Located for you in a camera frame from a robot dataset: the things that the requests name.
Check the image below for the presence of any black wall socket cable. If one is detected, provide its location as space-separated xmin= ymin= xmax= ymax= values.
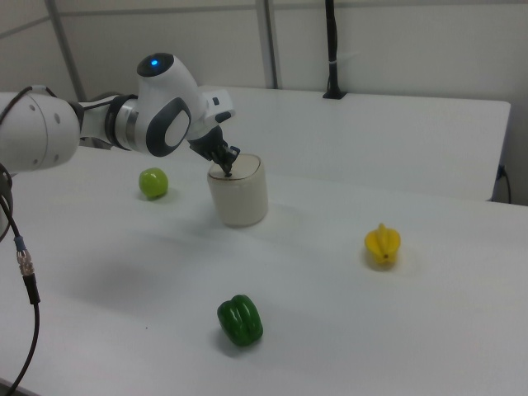
xmin=497 ymin=163 xmax=513 ymax=204

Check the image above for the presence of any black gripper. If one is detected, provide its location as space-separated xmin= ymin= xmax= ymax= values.
xmin=187 ymin=126 xmax=242 ymax=177

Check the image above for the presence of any grey wall frame post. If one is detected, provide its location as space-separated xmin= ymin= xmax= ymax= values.
xmin=262 ymin=0 xmax=285 ymax=89
xmin=48 ymin=0 xmax=90 ymax=104

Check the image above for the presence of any cream plastic garbage bin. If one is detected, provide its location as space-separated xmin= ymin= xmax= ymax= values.
xmin=205 ymin=156 xmax=270 ymax=228

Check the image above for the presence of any yellow toy starfruit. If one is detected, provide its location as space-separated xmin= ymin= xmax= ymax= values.
xmin=363 ymin=223 xmax=403 ymax=270

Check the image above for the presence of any green toy apple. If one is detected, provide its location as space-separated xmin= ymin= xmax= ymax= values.
xmin=138 ymin=167 xmax=170 ymax=201

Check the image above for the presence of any green toy bell pepper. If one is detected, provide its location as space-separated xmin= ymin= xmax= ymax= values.
xmin=216 ymin=294 xmax=265 ymax=347

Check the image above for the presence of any cream garbage bin lid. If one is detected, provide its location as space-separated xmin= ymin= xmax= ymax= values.
xmin=207 ymin=153 xmax=264 ymax=183

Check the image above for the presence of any black pole with clamp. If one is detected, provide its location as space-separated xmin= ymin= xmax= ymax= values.
xmin=321 ymin=0 xmax=348 ymax=101

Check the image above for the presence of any black cable with metal connector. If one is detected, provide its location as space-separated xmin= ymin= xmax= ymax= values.
xmin=0 ymin=163 xmax=43 ymax=396

